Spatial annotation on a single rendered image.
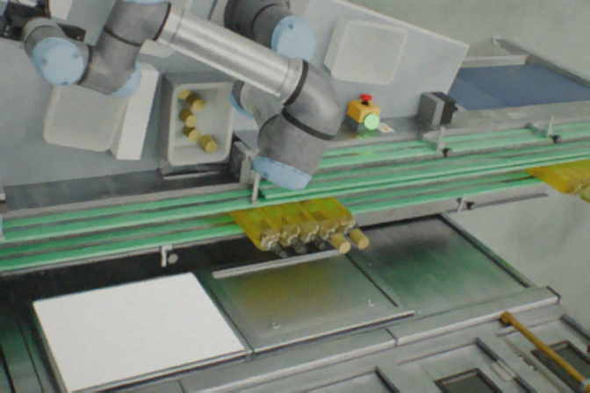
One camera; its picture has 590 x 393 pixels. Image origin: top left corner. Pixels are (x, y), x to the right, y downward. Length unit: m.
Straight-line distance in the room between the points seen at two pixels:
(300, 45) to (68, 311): 0.83
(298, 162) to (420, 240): 1.02
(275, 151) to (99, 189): 0.65
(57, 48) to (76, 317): 0.75
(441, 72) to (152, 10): 1.32
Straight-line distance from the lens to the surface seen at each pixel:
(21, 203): 1.95
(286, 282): 2.05
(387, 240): 2.40
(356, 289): 2.08
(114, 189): 2.01
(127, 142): 1.99
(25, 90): 1.93
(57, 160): 2.02
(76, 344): 1.80
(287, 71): 1.45
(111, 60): 1.40
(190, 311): 1.91
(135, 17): 1.38
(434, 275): 2.29
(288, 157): 1.49
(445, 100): 2.46
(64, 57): 1.35
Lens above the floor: 2.49
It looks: 49 degrees down
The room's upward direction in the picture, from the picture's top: 133 degrees clockwise
